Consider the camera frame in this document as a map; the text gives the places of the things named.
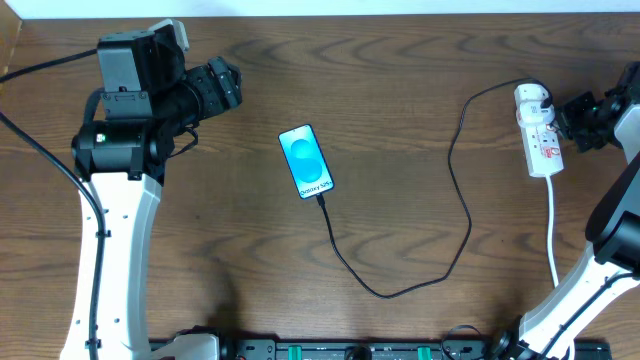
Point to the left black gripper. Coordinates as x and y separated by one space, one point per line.
215 88

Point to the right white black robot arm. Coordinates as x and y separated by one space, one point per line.
609 264

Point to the white charger adapter plug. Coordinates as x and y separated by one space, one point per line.
533 105

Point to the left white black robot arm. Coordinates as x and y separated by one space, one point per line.
148 98

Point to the white power strip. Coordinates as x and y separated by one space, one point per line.
542 151

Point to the blue Galaxy smartphone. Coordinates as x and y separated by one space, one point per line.
306 162

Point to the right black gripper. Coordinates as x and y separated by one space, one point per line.
578 118

